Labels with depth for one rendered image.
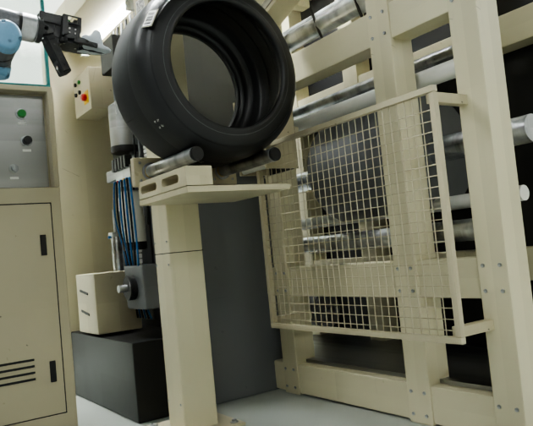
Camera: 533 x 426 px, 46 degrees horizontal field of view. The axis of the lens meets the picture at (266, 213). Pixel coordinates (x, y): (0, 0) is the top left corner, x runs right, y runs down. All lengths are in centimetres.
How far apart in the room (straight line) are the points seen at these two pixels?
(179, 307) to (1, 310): 60
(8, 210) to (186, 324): 73
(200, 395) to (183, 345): 19
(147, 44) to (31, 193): 76
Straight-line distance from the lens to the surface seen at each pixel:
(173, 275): 218
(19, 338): 233
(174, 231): 219
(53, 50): 187
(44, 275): 235
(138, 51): 190
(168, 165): 198
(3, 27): 169
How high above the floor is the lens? 60
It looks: 3 degrees up
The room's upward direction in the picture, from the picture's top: 6 degrees counter-clockwise
